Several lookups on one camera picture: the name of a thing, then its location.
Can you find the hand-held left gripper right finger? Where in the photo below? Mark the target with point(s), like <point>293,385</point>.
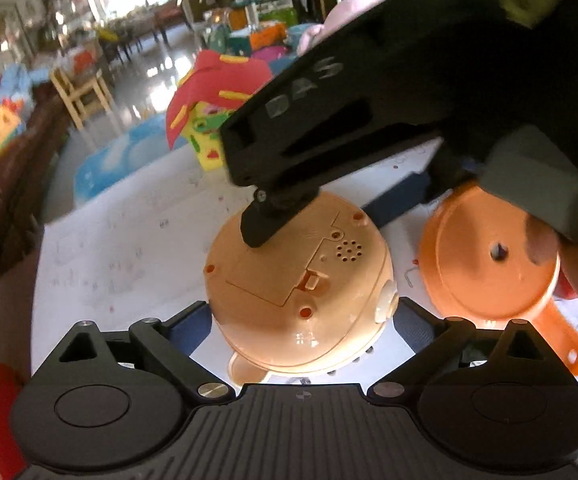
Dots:
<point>414,327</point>

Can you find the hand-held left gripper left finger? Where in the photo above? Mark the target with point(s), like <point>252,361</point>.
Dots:
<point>191,327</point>

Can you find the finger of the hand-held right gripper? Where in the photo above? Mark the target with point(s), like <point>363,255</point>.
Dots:
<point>269,220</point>
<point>399,200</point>

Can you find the peach dome-shaped toy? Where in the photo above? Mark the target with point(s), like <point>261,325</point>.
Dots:
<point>289,285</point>

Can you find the orange plastic cup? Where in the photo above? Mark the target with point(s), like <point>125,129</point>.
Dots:
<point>479,280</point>

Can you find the pink plush pig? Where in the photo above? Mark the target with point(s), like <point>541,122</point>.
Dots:
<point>349,10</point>

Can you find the white instruction sheet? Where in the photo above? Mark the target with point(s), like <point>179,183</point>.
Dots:
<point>119,260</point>

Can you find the foam house with red roof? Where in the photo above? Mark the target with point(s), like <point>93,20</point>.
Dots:
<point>204,95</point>

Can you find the blue cloud-print mat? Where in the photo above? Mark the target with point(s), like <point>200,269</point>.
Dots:
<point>114,160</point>

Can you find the brown leather sofa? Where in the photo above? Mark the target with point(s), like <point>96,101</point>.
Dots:
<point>14,200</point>

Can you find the small wooden chair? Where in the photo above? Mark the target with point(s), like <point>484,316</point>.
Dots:
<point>81,95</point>

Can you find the light blue clothes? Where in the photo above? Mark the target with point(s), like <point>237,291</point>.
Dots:
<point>16,85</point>

